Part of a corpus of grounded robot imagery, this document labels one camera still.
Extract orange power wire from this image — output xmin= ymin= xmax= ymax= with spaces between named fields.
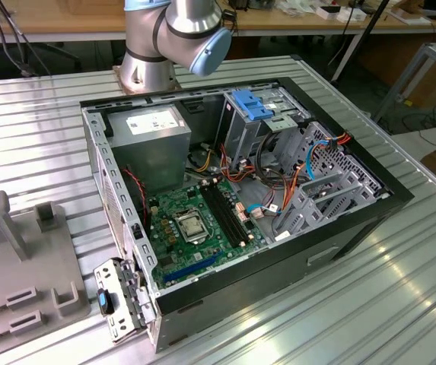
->
xmin=284 ymin=132 xmax=352 ymax=214

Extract white boxes on desk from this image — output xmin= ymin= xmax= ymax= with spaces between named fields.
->
xmin=314 ymin=3 xmax=367 ymax=23

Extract red and orange wire bundle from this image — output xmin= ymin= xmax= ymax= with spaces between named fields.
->
xmin=219 ymin=146 xmax=264 ymax=186

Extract long wooden desk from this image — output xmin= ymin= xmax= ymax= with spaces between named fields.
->
xmin=0 ymin=0 xmax=436 ymax=45

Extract aluminium profile frame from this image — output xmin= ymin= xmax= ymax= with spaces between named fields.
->
xmin=373 ymin=41 xmax=436 ymax=134

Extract black slanted pole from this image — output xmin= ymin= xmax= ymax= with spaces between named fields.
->
xmin=331 ymin=0 xmax=390 ymax=83

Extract short light blue wire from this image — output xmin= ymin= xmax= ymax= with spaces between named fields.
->
xmin=246 ymin=203 xmax=279 ymax=217

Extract light blue data wire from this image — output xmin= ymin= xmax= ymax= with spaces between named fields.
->
xmin=303 ymin=140 xmax=335 ymax=182

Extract silver CPU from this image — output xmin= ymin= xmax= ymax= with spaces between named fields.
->
xmin=179 ymin=218 xmax=205 ymax=240

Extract black looped cable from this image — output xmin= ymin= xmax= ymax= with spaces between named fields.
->
xmin=255 ymin=131 xmax=291 ymax=187

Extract grey power supply unit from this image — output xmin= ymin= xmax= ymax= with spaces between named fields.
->
xmin=105 ymin=104 xmax=192 ymax=195

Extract black open PC case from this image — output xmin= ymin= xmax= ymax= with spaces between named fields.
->
xmin=78 ymin=75 xmax=415 ymax=354

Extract black RAM slot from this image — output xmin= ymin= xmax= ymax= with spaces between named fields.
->
xmin=202 ymin=184 xmax=237 ymax=247
xmin=215 ymin=182 xmax=247 ymax=243
xmin=219 ymin=181 xmax=252 ymax=240
xmin=207 ymin=183 xmax=242 ymax=246

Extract metal slot bracket latch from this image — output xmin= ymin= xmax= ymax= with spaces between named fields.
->
xmin=93 ymin=256 xmax=158 ymax=345

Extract red twisted fan wire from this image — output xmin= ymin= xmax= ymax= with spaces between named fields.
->
xmin=121 ymin=167 xmax=151 ymax=229

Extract blue expansion slot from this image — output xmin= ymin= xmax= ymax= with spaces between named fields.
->
xmin=163 ymin=253 xmax=221 ymax=284

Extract yellow wire bundle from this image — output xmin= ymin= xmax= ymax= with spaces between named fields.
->
xmin=193 ymin=150 xmax=215 ymax=172

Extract green motherboard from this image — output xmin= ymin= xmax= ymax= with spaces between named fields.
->
xmin=147 ymin=178 xmax=270 ymax=288

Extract grey parts rack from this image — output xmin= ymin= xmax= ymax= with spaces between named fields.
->
xmin=0 ymin=189 xmax=91 ymax=347

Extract grey metal disk bay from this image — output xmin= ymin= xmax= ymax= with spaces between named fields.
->
xmin=272 ymin=121 xmax=390 ymax=243

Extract blue optical drive latch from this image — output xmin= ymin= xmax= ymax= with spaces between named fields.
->
xmin=231 ymin=87 xmax=275 ymax=121

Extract black office chair base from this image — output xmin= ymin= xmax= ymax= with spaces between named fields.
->
xmin=30 ymin=41 xmax=84 ymax=73

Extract hanging arm cable bundle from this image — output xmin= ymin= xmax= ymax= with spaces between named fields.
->
xmin=0 ymin=0 xmax=53 ymax=77

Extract grey optical drive cage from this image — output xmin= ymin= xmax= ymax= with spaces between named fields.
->
xmin=217 ymin=87 xmax=310 ymax=168

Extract CPU socket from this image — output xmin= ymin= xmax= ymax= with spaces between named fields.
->
xmin=172 ymin=212 xmax=209 ymax=246

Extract blue and black clip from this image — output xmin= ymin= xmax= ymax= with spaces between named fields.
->
xmin=96 ymin=287 xmax=114 ymax=316

